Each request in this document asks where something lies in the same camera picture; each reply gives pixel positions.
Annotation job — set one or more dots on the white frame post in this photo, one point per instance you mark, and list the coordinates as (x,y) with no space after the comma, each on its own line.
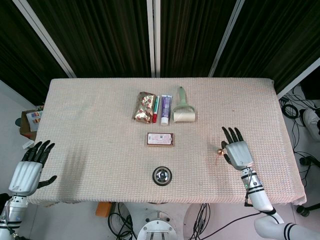
(153,37)
(225,40)
(45,38)
(297,77)

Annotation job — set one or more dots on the brown cardboard box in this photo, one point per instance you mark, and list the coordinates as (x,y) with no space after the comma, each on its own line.
(31,122)

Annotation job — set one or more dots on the black chair base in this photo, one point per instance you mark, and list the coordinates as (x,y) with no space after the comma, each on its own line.
(311,162)

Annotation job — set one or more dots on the purple white toothpaste tube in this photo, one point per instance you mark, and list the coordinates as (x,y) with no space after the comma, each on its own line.
(166,108)

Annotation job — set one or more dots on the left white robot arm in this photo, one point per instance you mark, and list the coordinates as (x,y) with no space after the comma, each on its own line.
(11,212)

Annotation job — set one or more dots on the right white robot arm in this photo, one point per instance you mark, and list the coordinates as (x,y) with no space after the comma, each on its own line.
(260,197)

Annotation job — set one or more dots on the pink waffle tablecloth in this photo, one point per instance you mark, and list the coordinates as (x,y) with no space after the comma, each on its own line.
(100,140)

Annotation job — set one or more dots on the green lint roller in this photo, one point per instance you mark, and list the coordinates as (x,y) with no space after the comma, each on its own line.
(183,115)

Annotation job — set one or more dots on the orange box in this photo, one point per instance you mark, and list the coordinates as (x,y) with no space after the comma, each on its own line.
(103,209)

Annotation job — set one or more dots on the white shoe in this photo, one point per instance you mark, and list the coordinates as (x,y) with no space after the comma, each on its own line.
(311,122)

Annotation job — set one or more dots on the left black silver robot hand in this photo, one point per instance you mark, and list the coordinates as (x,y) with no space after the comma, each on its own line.
(26,172)

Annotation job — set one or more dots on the pink card box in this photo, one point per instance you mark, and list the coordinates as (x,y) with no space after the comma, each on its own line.
(160,139)

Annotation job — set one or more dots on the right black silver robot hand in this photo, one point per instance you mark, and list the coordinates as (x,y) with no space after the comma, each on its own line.
(239,153)

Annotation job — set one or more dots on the chrome desk call bell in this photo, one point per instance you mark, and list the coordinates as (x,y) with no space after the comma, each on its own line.
(162,175)

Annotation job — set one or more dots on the gold foil snack packet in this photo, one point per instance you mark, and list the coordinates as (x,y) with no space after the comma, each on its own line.
(143,107)

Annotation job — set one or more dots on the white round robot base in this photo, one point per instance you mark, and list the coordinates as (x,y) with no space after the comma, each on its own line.
(157,230)

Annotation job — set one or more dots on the green red marker pen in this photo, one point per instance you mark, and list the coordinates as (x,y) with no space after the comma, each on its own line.
(156,110)

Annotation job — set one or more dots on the dark pleated curtain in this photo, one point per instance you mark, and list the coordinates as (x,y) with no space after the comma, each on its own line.
(195,35)
(17,57)
(275,40)
(100,35)

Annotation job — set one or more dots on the white paper tag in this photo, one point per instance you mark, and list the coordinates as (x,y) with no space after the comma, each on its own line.
(28,145)

